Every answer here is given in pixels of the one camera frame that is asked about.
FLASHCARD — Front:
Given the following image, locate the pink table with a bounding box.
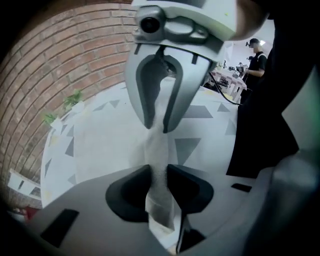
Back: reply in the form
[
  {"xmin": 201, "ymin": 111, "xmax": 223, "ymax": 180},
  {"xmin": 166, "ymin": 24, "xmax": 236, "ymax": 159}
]
[{"xmin": 211, "ymin": 66, "xmax": 248, "ymax": 99}]

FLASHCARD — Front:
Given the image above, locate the black cable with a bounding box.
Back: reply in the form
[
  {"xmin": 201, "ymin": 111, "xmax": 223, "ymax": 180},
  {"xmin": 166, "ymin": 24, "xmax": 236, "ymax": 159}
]
[{"xmin": 209, "ymin": 71, "xmax": 244, "ymax": 106}]

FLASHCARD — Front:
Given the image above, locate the white towel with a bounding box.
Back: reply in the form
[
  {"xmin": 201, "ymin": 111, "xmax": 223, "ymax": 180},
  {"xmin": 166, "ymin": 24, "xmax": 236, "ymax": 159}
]
[{"xmin": 144, "ymin": 74, "xmax": 176, "ymax": 231}]

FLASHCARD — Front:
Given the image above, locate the green plant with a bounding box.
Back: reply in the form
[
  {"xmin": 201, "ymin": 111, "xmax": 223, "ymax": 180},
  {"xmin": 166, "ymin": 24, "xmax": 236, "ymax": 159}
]
[
  {"xmin": 42, "ymin": 112, "xmax": 58, "ymax": 126},
  {"xmin": 62, "ymin": 89, "xmax": 84, "ymax": 112}
]

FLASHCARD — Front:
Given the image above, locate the person's black clothing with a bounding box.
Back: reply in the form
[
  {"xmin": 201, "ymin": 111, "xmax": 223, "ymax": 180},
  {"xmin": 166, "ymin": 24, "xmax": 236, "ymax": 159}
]
[{"xmin": 226, "ymin": 0, "xmax": 320, "ymax": 180}]

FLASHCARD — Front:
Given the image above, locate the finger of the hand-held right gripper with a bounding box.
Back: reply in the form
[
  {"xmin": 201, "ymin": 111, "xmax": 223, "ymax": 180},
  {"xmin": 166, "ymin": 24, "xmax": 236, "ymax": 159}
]
[{"xmin": 124, "ymin": 43, "xmax": 168, "ymax": 130}]

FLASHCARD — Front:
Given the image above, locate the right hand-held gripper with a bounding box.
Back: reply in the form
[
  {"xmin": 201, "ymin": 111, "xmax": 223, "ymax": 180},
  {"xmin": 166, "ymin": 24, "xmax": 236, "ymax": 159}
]
[{"xmin": 131, "ymin": 0, "xmax": 241, "ymax": 134}]

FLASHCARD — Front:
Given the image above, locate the person's right hand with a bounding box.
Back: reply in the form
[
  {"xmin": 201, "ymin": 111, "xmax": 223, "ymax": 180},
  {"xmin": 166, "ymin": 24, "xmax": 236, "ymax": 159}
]
[{"xmin": 234, "ymin": 0, "xmax": 270, "ymax": 41}]

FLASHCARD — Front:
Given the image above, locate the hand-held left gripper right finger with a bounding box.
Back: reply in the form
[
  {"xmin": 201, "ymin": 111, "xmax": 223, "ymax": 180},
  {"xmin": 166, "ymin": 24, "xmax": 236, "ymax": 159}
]
[{"xmin": 166, "ymin": 163, "xmax": 272, "ymax": 256}]

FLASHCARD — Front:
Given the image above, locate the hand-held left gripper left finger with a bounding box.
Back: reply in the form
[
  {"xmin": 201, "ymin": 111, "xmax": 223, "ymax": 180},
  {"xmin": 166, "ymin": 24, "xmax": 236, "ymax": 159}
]
[{"xmin": 27, "ymin": 164, "xmax": 166, "ymax": 256}]

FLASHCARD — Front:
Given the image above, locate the white grey triangle tablecloth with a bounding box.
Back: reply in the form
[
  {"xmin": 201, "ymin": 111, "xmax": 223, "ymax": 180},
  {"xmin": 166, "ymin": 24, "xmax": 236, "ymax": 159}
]
[{"xmin": 39, "ymin": 82, "xmax": 241, "ymax": 211}]

